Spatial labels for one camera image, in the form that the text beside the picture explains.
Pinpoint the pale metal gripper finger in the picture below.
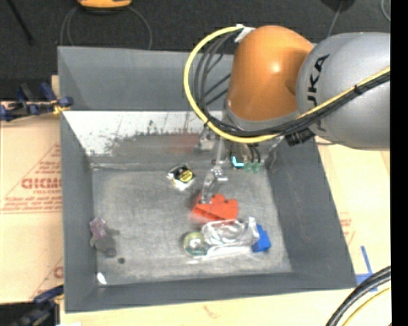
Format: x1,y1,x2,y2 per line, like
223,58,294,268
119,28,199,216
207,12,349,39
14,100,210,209
199,167,225,204
207,176,230,204

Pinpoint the orange-red toy brick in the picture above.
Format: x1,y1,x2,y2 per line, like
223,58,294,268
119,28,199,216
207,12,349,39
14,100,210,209
189,193,241,224

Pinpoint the yellow and black tape measure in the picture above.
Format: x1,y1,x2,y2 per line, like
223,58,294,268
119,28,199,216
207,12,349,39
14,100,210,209
166,162,197,192

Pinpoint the clear crinkled plastic packet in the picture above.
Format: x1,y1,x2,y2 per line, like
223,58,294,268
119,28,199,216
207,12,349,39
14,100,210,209
199,217,261,260

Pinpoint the green and white round roll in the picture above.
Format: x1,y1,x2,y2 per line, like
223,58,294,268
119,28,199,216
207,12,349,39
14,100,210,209
182,231,208,258

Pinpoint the grey metal bin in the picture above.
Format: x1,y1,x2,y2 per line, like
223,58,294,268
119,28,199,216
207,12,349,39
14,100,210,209
56,45,358,312

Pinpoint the blue toy brick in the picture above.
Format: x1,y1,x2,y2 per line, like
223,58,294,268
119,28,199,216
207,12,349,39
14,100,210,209
250,223,272,253

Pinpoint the purple toy figure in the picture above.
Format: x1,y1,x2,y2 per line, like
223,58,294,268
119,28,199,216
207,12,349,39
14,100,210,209
88,217,118,258

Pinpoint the brown cardboard board red print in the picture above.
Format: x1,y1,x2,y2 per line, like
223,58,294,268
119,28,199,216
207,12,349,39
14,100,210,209
0,75,391,306

